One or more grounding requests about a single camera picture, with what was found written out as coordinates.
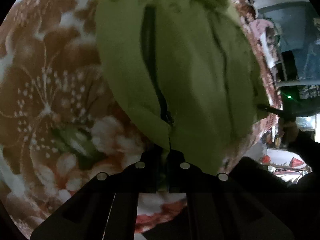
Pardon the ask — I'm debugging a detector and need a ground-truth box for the person's right hand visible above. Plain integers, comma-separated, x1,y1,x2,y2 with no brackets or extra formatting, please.
278,118,299,144

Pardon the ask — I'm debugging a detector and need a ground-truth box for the white cloth on pile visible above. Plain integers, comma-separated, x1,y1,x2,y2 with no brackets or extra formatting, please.
260,33,275,69

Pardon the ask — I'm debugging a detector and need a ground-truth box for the pink cloth on pile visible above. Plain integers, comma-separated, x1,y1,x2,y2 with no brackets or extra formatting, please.
249,18,274,39

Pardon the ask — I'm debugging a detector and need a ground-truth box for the floral brown white bed blanket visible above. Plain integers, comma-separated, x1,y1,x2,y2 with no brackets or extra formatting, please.
1,0,281,239

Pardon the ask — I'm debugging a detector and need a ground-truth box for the olive green hooded jacket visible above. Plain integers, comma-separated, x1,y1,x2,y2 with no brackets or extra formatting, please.
95,0,268,174

